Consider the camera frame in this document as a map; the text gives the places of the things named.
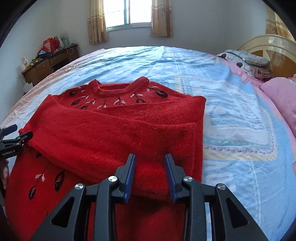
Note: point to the person's left hand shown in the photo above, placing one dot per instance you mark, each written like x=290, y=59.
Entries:
x=4, y=172

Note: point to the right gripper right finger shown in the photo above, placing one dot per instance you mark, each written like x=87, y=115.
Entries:
x=211, y=211

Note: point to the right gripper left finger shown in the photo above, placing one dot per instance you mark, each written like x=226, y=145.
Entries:
x=88, y=212

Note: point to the red bag on desk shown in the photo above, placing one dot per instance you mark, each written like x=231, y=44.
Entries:
x=49, y=45

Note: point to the cream wooden headboard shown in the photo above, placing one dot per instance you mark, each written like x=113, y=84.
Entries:
x=279, y=50

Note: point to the grey patterned pillow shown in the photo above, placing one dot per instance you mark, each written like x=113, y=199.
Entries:
x=256, y=66

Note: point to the pink blanket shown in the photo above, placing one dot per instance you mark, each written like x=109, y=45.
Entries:
x=282, y=92

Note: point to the red knitted sweater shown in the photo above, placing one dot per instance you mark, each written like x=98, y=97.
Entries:
x=84, y=134

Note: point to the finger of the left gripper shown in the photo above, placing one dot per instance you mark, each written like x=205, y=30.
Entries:
x=7, y=131
x=24, y=136

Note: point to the beige curtain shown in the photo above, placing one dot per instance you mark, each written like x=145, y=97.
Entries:
x=97, y=30
x=161, y=19

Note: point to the brown wooden desk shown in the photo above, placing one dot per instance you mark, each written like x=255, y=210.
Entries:
x=46, y=66

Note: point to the right beige curtain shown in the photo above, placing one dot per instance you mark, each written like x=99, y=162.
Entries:
x=161, y=19

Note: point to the blue patterned bed sheet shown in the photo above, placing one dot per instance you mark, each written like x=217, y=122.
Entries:
x=248, y=145

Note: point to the left beige curtain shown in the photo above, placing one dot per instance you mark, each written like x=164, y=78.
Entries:
x=97, y=30

